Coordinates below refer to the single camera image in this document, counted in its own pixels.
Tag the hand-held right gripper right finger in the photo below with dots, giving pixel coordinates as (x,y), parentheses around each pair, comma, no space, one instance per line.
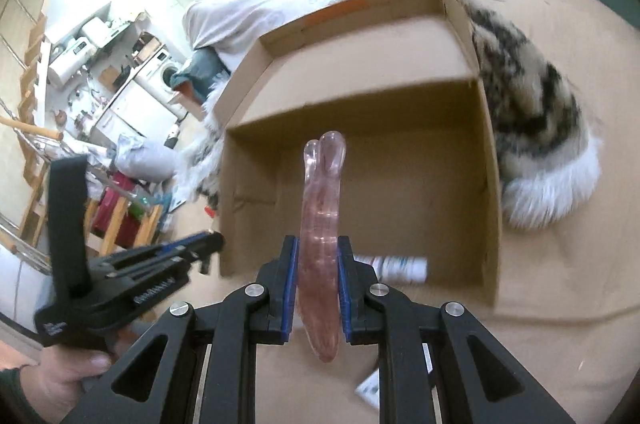
(345,289)

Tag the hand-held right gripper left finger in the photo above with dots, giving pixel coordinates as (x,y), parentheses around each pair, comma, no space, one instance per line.
(290,289)

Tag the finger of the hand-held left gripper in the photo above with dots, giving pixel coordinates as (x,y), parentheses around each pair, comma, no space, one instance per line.
(155,266)
(195,243)

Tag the white pill bottle blue label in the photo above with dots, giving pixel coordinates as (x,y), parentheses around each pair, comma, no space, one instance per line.
(400,269)

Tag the white remote control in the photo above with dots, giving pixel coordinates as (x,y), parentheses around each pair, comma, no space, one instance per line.
(370,389)

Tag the cardboard box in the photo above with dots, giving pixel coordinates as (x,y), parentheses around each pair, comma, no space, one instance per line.
(400,128)

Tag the person's left forearm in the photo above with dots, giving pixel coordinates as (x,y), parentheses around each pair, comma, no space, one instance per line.
(12,399)

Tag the person's left hand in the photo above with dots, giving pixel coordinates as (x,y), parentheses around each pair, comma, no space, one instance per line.
(65,374)

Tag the grey stuffed bag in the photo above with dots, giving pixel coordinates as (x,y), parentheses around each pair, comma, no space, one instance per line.
(145,161)

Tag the wooden bedside table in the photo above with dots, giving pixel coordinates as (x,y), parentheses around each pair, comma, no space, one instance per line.
(187,106)

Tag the white kitchen cabinet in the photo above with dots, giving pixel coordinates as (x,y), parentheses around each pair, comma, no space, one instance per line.
(140,108)

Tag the white washing machine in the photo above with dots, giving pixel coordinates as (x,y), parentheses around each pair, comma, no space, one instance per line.
(160,76)

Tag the teal padded bed end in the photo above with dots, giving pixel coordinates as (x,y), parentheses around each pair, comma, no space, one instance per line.
(202,71)

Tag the white water heater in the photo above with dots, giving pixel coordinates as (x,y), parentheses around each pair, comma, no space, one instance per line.
(67,61)

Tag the wooden staircase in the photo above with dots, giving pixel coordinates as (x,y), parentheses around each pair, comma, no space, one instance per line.
(30,68)

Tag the furry patterned blanket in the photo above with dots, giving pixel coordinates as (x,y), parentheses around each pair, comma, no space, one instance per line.
(530,103)

